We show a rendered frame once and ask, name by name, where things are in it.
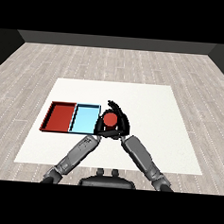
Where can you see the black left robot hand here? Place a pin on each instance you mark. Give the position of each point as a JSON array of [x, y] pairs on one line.
[[98, 124]]

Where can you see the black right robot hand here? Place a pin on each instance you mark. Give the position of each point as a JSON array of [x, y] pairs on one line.
[[124, 122]]

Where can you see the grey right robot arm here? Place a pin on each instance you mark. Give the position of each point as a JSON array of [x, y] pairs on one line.
[[142, 158]]

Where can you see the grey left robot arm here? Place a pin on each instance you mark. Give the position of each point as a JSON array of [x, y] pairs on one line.
[[78, 152]]

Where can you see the small red can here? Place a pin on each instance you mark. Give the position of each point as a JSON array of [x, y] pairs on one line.
[[110, 119]]

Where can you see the shallow open light blue box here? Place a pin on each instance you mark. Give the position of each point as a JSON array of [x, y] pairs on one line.
[[85, 118]]

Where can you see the shallow open red box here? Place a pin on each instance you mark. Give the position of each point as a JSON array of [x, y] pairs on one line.
[[60, 116]]

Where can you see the dark grey robot body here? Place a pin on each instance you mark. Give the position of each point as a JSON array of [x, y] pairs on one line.
[[107, 182]]

